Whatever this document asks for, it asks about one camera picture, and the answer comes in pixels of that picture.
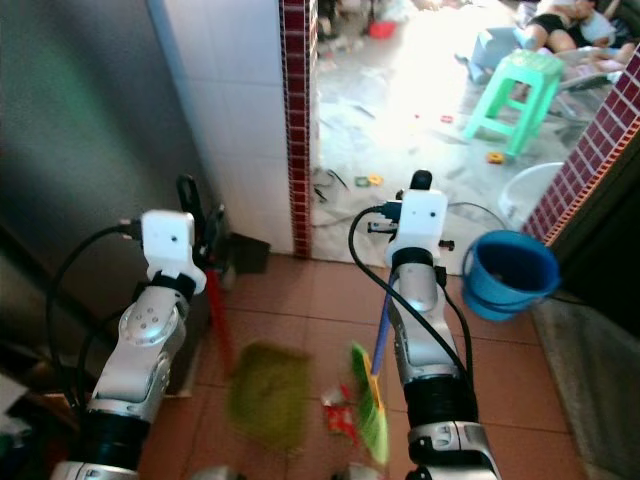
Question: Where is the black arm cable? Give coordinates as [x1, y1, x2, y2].
[348, 205, 476, 401]
[45, 220, 146, 411]

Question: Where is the blue plastic bucket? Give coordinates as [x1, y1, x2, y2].
[463, 230, 561, 321]

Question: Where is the green broom with blue handle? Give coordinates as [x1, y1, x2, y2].
[350, 300, 396, 466]

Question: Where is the red plastic bowl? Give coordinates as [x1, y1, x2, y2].
[367, 20, 398, 41]

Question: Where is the green plastic stool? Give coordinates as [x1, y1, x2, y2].
[463, 50, 566, 158]

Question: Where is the small blue circuit board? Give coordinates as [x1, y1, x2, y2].
[365, 203, 401, 236]

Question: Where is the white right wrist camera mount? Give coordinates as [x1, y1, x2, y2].
[390, 190, 449, 263]

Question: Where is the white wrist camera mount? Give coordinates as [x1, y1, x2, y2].
[390, 190, 449, 263]
[141, 210, 207, 294]

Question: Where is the white plastic basin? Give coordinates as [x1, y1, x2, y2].
[498, 160, 566, 223]

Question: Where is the dark grey block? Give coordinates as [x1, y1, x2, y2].
[228, 233, 271, 276]

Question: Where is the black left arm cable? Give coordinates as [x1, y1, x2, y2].
[45, 220, 146, 411]

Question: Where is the green dustpan with red handle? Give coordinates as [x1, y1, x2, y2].
[208, 265, 316, 451]

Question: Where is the pale blue plastic stool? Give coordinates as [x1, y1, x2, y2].
[460, 27, 521, 83]

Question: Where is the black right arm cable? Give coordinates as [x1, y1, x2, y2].
[348, 205, 476, 401]

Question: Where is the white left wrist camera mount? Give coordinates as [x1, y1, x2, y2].
[141, 210, 207, 294]

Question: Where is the red wrapper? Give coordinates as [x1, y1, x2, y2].
[320, 385, 361, 441]

